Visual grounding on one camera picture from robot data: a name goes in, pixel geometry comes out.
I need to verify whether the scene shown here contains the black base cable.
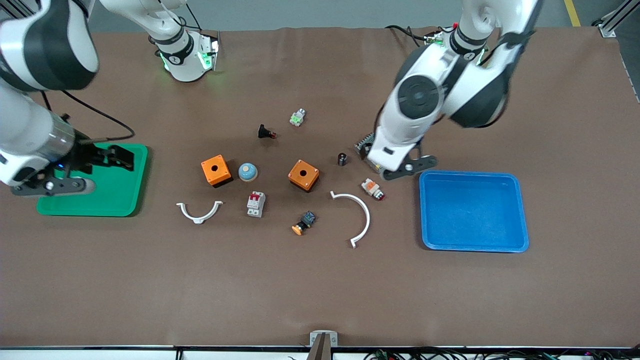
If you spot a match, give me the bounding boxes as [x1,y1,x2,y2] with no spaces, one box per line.
[384,24,432,48]

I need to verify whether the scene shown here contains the dark camera mount pole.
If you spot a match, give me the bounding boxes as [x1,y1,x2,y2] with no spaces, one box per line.
[305,333,332,360]

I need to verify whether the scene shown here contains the aluminium frame profile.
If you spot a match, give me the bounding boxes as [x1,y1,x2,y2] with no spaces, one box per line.
[591,0,640,39]

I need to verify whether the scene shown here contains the orange white red indicator switch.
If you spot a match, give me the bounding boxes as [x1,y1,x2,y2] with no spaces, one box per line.
[361,178,386,202]

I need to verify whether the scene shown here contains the green plastic tray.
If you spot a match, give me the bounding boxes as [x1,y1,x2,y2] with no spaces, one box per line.
[36,143,149,218]

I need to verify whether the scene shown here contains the grey metal edge bracket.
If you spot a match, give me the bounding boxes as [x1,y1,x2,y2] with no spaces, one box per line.
[309,330,339,347]

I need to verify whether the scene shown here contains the black cable bundle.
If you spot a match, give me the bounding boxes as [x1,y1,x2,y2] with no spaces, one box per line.
[362,347,640,360]

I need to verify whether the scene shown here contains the orange mushroom push button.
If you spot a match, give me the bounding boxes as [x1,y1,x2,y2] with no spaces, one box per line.
[291,210,317,236]

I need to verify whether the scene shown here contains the metal mesh power supply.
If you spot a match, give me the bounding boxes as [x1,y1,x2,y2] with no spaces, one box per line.
[354,131,377,162]

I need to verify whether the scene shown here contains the large white pipe clamp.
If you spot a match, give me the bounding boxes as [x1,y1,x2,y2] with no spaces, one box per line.
[329,190,372,249]

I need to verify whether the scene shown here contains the small white pipe clamp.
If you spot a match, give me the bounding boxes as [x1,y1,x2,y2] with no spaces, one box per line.
[176,200,224,225]

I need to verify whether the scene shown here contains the blue plastic tray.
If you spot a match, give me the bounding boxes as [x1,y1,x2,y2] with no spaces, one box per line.
[419,170,530,253]

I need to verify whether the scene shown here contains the orange button enclosure box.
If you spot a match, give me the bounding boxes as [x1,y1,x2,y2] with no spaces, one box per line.
[201,154,233,189]
[287,159,321,193]

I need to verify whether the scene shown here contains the white circuit breaker red switch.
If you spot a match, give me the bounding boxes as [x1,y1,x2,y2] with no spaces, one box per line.
[246,191,267,219]

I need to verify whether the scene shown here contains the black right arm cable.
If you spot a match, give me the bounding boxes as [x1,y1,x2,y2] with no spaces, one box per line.
[40,89,137,144]

